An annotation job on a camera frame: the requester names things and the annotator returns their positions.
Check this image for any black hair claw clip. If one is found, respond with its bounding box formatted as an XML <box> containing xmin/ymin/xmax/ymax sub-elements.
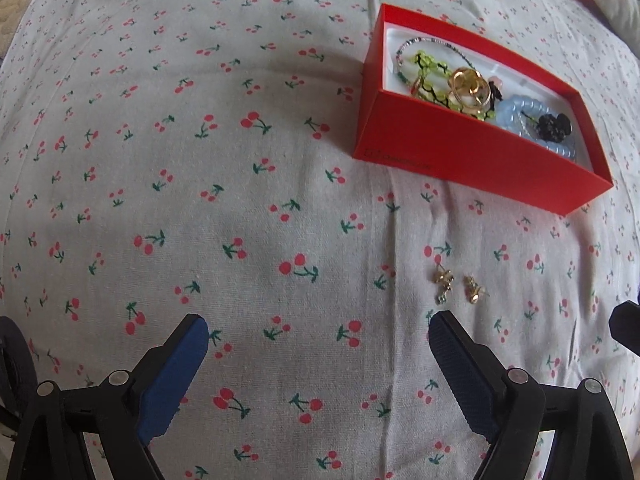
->
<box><xmin>536</xmin><ymin>113</ymin><xmax>573</xmax><ymax>143</ymax></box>

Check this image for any light blue bead bracelet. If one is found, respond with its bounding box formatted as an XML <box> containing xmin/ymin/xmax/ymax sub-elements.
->
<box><xmin>496</xmin><ymin>95</ymin><xmax>580</xmax><ymax>164</ymax></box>

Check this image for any gold ring brooch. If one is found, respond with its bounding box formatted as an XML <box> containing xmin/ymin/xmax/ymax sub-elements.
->
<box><xmin>448</xmin><ymin>67</ymin><xmax>492</xmax><ymax>114</ymax></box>

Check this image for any green bead black cord bracelet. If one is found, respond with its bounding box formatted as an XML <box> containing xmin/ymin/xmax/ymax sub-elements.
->
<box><xmin>409</xmin><ymin>49</ymin><xmax>497</xmax><ymax>123</ymax></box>

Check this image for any gold heart earring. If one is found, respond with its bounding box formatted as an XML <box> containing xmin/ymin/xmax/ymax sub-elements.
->
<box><xmin>463</xmin><ymin>275</ymin><xmax>488</xmax><ymax>304</ymax></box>

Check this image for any gold earring with gem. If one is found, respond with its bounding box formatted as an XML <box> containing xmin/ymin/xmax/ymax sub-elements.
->
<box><xmin>434</xmin><ymin>264</ymin><xmax>454</xmax><ymax>304</ymax></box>

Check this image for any cherry print bed sheet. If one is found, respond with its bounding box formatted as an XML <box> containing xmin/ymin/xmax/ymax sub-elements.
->
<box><xmin>1</xmin><ymin>0</ymin><xmax>639</xmax><ymax>479</ymax></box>

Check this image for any red cardboard box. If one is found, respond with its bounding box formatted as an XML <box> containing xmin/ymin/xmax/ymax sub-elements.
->
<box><xmin>352</xmin><ymin>4</ymin><xmax>613</xmax><ymax>214</ymax></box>

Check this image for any deer print pillow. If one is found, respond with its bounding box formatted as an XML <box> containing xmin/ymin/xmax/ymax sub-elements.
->
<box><xmin>593</xmin><ymin>0</ymin><xmax>640</xmax><ymax>58</ymax></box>

